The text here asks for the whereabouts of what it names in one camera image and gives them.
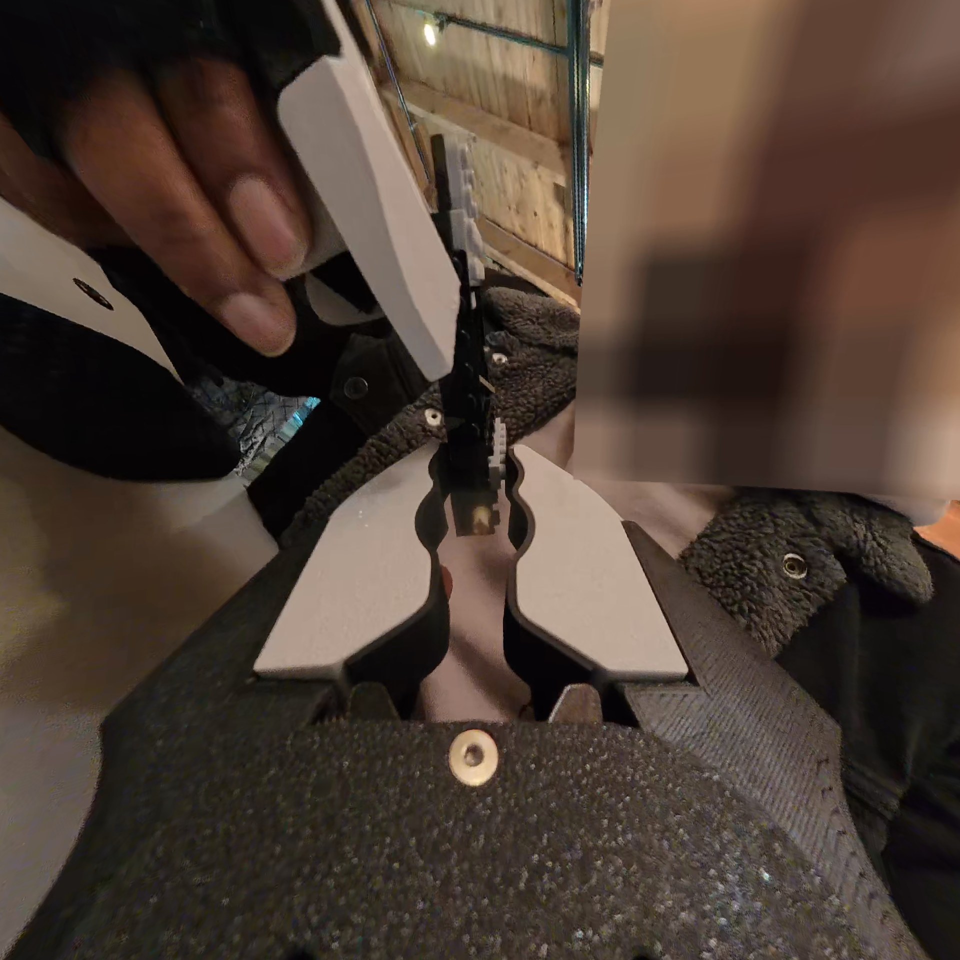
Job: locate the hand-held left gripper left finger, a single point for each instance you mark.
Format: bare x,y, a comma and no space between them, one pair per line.
360,592

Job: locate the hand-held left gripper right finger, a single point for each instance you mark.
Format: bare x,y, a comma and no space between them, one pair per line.
592,592

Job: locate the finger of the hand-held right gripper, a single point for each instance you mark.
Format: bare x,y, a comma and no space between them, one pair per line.
375,210

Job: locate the black brick car chassis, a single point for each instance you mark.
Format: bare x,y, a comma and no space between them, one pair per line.
461,360

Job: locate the person's left hand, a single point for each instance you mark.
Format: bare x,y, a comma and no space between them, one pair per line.
447,583

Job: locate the person's right hand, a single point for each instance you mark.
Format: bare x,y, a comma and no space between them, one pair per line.
150,150

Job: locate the green ceiling pipe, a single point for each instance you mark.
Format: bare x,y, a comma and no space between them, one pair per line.
577,150

